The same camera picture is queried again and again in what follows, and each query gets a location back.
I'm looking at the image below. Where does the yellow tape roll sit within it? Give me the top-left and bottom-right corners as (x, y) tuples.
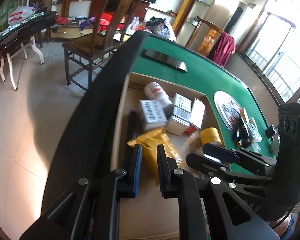
(199, 127), (222, 146)

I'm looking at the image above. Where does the blue white medicine box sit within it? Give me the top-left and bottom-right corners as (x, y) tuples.
(165, 93), (192, 136)

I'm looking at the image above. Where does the yellow foil packet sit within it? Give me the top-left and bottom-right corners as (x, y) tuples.
(126, 127), (186, 186)

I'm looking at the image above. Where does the white barcode medicine box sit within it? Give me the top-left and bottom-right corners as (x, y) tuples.
(137, 100), (167, 132)

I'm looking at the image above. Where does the white bottle red label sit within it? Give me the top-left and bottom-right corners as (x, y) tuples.
(143, 82), (173, 118)

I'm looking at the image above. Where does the grey red long box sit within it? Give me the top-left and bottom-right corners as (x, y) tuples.
(185, 98), (205, 135)

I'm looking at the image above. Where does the white ceramic mug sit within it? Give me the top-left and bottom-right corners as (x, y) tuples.
(270, 135), (281, 157)

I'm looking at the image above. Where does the black cylindrical motor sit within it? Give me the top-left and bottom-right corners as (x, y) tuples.
(264, 125), (278, 139)

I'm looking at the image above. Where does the round centre table disc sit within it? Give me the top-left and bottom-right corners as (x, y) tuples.
(213, 90), (242, 133)

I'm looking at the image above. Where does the brown cardboard box tray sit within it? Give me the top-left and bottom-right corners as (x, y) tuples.
(110, 73), (221, 239)

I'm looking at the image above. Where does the black smartphone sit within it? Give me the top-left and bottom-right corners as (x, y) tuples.
(144, 49), (187, 72)

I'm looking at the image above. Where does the dark red hanging cloth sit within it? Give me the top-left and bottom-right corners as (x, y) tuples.
(208, 32), (236, 67)

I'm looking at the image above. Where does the wooden chair with carving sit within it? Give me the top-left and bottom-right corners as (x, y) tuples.
(186, 16), (224, 56)

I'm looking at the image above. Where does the black bag pile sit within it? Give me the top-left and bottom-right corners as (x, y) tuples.
(146, 17), (177, 42)

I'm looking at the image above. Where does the wooden chair near table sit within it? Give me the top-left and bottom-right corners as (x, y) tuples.
(61, 0), (150, 92)

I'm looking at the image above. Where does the black folding side table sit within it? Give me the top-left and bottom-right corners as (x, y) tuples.
(0, 11), (58, 90)

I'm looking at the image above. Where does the white plastic bag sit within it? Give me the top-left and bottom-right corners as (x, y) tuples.
(8, 5), (36, 25)

